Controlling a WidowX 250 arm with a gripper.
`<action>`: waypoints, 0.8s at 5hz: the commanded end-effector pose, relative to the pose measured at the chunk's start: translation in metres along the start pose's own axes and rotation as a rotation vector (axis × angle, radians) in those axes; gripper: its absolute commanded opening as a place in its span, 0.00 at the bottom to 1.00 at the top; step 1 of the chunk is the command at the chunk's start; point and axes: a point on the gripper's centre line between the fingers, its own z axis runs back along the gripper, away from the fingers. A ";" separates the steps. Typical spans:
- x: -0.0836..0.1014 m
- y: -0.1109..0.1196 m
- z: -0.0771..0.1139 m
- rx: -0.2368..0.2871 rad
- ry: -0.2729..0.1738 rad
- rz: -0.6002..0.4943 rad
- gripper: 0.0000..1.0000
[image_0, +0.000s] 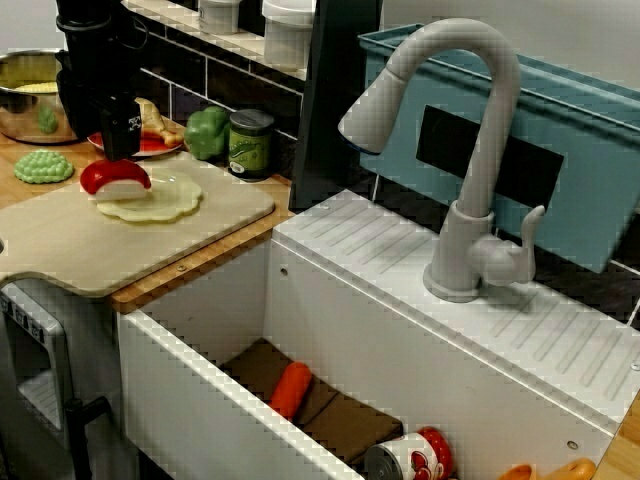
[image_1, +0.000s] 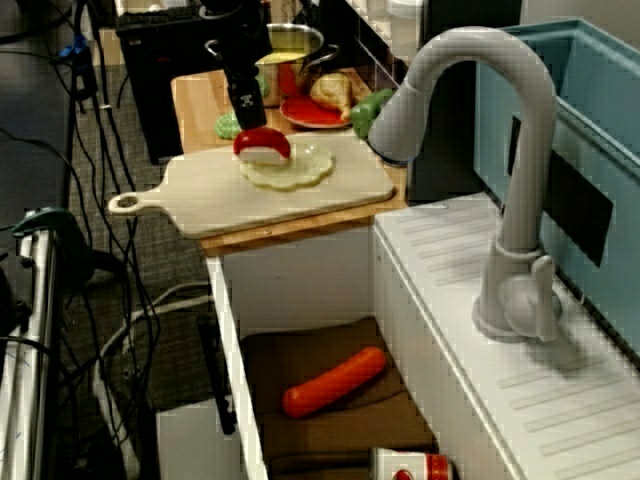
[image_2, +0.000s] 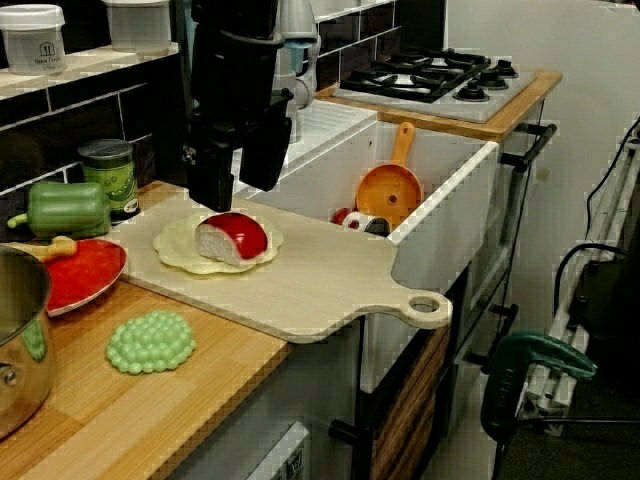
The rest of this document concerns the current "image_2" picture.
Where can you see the wooden stove countertop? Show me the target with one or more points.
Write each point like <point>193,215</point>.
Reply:
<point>500,127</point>

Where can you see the light tiled shelf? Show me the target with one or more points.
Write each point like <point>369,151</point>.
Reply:
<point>75,65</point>

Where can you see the steel cooking pot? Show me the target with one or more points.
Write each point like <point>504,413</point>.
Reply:
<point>20,350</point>

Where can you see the dark box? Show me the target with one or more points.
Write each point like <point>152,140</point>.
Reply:
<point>610,300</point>

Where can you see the red white sushi toy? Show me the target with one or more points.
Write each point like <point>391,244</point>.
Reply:
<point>240,235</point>

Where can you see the orange toy pan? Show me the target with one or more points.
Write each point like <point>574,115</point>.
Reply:
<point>390,190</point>

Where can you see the toy chicken drumstick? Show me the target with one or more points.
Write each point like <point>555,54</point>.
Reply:
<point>60,246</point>

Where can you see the green pea can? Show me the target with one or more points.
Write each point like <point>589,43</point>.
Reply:
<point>110,175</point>

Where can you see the red plate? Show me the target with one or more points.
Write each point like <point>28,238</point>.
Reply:
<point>80,280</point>

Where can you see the white metal frame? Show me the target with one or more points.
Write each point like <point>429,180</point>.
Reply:
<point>545,395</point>

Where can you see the dark vertical post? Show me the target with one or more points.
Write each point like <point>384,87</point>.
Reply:
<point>170,125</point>

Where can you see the grey dispenser panel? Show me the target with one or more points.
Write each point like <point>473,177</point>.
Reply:
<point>290,460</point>

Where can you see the grey toy faucet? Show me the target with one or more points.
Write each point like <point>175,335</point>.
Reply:
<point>300,20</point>

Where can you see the white printed storage jar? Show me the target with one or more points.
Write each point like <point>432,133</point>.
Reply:
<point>30,45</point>

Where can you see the cream flower-shaped plate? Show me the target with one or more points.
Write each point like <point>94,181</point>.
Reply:
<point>175,245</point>

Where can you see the green toy bell pepper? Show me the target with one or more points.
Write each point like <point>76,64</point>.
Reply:
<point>65,210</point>

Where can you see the striped wooden cabinet door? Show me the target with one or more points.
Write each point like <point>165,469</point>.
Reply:
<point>410,400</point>

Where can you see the white toy sink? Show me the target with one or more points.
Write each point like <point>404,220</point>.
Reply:
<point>450,235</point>

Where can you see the grey black toy stove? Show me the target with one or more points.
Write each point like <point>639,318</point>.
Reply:
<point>425,75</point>

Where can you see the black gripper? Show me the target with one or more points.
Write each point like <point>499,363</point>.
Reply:
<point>235,85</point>

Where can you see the green toy grape bunch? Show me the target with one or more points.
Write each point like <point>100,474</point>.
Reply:
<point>150,342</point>

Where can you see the light wooden cutting board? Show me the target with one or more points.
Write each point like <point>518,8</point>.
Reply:
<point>325,280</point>

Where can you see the red white tomato can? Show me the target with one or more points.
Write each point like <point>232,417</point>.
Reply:
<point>355,220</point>

